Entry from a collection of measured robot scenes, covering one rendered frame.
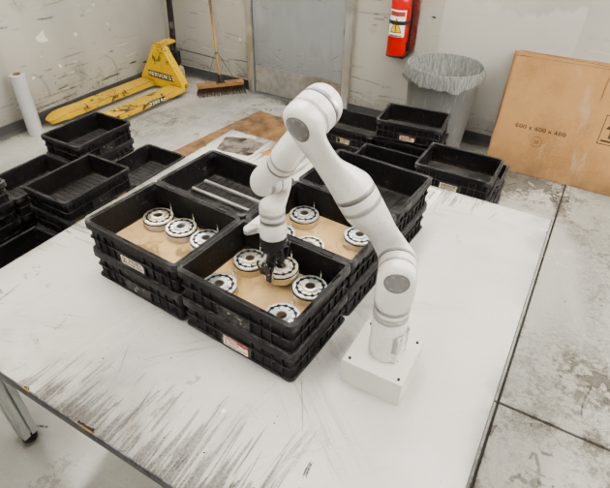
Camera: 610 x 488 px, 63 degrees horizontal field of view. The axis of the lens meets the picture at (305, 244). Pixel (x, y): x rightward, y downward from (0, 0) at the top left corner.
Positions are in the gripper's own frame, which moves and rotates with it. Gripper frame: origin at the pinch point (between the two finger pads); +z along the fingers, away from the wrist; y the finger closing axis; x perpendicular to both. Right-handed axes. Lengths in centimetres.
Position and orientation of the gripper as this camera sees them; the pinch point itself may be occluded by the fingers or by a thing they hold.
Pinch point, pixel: (275, 273)
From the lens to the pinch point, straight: 145.6
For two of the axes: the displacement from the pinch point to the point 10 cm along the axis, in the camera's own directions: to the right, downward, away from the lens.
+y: 5.5, -5.1, 6.7
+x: -8.4, -3.3, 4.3
